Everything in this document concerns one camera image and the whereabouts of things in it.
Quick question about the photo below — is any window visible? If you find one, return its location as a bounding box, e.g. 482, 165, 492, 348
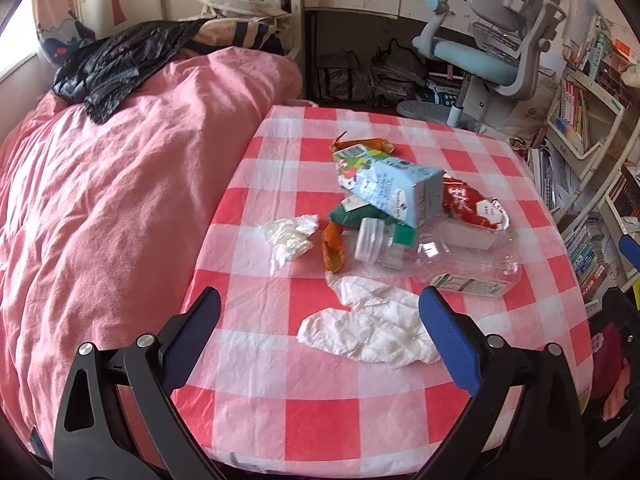
0, 0, 41, 83

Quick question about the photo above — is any stack of small books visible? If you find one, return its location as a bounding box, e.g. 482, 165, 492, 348
564, 215, 612, 302

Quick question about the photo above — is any beige tote bag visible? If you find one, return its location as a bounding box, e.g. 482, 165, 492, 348
505, 75, 557, 146

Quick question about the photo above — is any red white checked tablecloth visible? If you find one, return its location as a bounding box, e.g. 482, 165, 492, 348
172, 104, 594, 478

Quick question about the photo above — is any orange wrapper with dark stem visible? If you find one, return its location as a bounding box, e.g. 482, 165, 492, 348
329, 131, 396, 156

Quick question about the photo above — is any beige navy striped blanket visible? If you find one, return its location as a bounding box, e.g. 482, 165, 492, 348
192, 17, 291, 54

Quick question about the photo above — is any row of tall books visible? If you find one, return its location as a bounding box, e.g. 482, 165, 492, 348
565, 14, 615, 81

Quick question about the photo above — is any grey blue office chair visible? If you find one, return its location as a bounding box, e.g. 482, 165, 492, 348
397, 0, 568, 133

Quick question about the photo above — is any black puffer jacket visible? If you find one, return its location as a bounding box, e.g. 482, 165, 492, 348
51, 20, 211, 125

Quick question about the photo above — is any small white tissue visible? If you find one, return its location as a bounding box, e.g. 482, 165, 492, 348
257, 214, 320, 275

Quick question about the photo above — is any whale print curtain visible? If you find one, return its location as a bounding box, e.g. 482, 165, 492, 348
32, 0, 97, 66

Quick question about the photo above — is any dark green packet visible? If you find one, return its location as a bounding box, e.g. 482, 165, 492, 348
328, 199, 396, 228

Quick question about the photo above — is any clear plastic bottle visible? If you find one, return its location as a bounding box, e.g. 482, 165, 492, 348
354, 217, 522, 298

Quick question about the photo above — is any small orange wrapper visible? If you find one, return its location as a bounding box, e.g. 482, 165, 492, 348
320, 222, 347, 275

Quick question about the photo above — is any stack of white papers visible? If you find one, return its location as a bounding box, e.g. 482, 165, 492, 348
527, 140, 581, 216

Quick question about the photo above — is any pile of plastic bags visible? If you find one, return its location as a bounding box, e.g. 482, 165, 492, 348
370, 45, 432, 106

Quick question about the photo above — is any pink duvet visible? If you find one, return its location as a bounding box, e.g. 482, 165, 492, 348
0, 46, 304, 456

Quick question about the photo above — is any white bookshelf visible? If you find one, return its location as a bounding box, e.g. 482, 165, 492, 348
530, 35, 640, 311

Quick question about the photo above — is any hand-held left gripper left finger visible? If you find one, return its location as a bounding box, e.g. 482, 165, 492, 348
52, 286, 223, 480

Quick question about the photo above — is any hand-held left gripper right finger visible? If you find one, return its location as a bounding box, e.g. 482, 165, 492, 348
418, 286, 588, 480

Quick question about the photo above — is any red cloth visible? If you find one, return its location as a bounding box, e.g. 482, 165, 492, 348
590, 320, 632, 422

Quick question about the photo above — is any light blue milk carton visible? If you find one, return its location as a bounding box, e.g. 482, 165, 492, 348
332, 144, 446, 229

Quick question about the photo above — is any large white tissue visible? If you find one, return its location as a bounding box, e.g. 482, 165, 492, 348
297, 275, 443, 366

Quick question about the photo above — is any row of thin colourful books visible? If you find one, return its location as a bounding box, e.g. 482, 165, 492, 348
555, 80, 592, 142

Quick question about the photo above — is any cream canvas bag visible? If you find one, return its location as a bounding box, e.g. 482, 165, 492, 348
196, 0, 291, 21

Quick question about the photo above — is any black frame bag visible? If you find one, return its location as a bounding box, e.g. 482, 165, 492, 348
316, 52, 363, 103

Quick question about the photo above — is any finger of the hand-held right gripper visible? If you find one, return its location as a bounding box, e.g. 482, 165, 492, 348
619, 234, 640, 267
600, 287, 640, 322

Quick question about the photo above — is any red white paper wrapper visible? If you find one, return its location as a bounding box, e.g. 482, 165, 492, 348
440, 172, 512, 232

